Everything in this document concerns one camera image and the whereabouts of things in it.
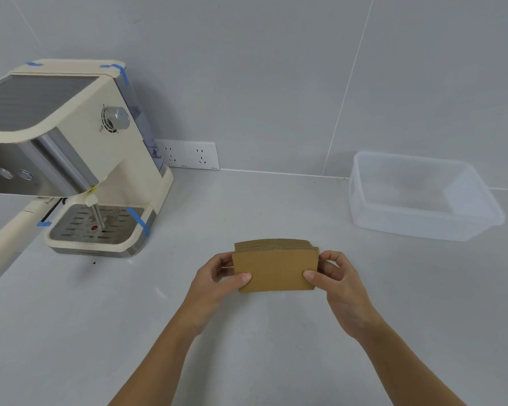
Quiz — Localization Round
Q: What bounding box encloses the clear plastic container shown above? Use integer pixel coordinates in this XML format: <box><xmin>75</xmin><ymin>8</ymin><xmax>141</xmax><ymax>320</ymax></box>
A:
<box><xmin>348</xmin><ymin>151</ymin><xmax>506</xmax><ymax>242</ymax></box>

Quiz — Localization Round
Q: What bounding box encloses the person's left forearm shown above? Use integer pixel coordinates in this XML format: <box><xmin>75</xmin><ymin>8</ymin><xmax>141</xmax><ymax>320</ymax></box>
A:
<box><xmin>110</xmin><ymin>310</ymin><xmax>202</xmax><ymax>406</ymax></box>

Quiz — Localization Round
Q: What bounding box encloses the cream portafilter handle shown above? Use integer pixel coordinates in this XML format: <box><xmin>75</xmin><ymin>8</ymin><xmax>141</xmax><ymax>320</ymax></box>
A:
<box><xmin>0</xmin><ymin>198</ymin><xmax>54</xmax><ymax>292</ymax></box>

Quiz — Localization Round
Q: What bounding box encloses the cream espresso machine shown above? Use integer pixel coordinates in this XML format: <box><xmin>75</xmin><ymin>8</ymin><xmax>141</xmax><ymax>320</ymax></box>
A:
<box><xmin>0</xmin><ymin>59</ymin><xmax>174</xmax><ymax>259</ymax></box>

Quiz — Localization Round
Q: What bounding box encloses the person's left hand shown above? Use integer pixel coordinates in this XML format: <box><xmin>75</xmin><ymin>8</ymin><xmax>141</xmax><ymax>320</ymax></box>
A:
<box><xmin>182</xmin><ymin>252</ymin><xmax>253</xmax><ymax>333</ymax></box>

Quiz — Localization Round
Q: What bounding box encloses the stack of brown cup sleeves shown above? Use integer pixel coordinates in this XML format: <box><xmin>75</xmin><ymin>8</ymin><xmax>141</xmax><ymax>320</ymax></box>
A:
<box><xmin>231</xmin><ymin>238</ymin><xmax>321</xmax><ymax>295</ymax></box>

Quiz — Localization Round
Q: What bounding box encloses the person's right forearm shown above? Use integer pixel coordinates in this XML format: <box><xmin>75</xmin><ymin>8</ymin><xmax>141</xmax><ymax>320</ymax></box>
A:
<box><xmin>355</xmin><ymin>316</ymin><xmax>466</xmax><ymax>406</ymax></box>

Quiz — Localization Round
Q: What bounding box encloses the white wall socket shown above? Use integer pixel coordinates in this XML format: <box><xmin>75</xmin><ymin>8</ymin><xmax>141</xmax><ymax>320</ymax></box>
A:
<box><xmin>182</xmin><ymin>141</ymin><xmax>220</xmax><ymax>170</ymax></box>
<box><xmin>154</xmin><ymin>139</ymin><xmax>186</xmax><ymax>169</ymax></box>

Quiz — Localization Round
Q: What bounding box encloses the person's right hand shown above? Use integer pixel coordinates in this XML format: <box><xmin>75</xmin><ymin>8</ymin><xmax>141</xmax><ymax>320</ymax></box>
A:
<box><xmin>303</xmin><ymin>250</ymin><xmax>384</xmax><ymax>341</ymax></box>

